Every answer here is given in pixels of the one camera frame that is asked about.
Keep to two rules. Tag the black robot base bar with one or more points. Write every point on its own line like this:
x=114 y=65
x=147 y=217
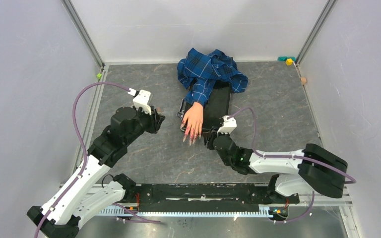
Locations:
x=197 y=196

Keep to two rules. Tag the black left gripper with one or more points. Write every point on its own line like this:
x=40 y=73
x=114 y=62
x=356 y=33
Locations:
x=155 y=119

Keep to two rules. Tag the fake hand with painted nails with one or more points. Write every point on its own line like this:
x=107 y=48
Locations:
x=193 y=119

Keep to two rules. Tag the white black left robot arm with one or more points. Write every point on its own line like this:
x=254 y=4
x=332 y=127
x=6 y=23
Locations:
x=68 y=210

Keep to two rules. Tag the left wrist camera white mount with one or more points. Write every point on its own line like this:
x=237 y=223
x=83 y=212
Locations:
x=141 y=99

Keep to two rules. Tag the yellow cube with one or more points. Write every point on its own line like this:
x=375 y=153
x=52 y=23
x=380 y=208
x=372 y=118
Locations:
x=289 y=61

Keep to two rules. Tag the blue plaid shirt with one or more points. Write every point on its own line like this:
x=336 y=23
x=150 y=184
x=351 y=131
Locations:
x=199 y=73

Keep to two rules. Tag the tan wooden cube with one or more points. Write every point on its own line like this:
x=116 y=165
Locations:
x=303 y=80

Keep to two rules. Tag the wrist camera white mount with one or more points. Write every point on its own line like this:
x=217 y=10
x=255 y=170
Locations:
x=228 y=125
x=141 y=99

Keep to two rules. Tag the white slotted cable rail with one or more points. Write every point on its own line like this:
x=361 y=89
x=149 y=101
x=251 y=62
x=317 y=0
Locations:
x=113 y=210

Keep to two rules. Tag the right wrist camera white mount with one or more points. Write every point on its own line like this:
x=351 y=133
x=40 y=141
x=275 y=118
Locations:
x=228 y=125

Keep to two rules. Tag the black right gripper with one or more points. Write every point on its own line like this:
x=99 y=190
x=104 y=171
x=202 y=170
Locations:
x=209 y=136

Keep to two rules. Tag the black ribbed block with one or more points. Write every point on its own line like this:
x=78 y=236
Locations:
x=217 y=106

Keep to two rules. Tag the teal block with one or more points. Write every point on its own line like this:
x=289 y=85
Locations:
x=285 y=58

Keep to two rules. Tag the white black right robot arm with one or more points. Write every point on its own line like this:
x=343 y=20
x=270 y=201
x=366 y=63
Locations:
x=310 y=169

